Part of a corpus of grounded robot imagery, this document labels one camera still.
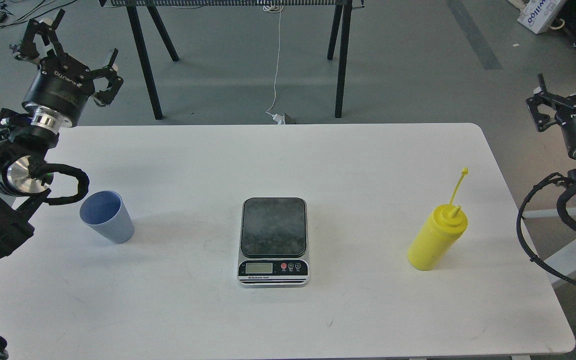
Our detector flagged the yellow squeeze bottle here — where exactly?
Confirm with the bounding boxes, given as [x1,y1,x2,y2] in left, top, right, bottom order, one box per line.
[407,167,469,271]

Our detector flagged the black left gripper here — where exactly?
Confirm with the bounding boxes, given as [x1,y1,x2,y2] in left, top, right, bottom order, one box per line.
[10,9,124,128]

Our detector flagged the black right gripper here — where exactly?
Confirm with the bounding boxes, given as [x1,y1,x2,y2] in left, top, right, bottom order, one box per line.
[526,73,576,160]

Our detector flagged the white power cable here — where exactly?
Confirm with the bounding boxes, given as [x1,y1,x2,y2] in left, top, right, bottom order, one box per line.
[262,4,285,121]

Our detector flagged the digital kitchen scale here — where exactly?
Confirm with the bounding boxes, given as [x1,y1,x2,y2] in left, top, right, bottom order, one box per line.
[236,197,311,289]

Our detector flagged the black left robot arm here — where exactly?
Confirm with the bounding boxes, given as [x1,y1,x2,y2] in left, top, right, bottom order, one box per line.
[0,9,124,259]

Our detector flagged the black metal rack stand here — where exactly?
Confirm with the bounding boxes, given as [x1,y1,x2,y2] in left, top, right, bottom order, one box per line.
[99,0,366,121]

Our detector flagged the white cardboard box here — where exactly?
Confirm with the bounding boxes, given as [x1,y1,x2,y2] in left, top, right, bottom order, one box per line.
[517,0,567,34]

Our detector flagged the white power adapter on floor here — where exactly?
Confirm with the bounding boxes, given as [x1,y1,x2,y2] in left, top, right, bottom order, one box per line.
[271,113,297,125]

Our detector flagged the blue plastic cup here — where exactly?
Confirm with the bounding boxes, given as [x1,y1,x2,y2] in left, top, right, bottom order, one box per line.
[78,190,135,244]

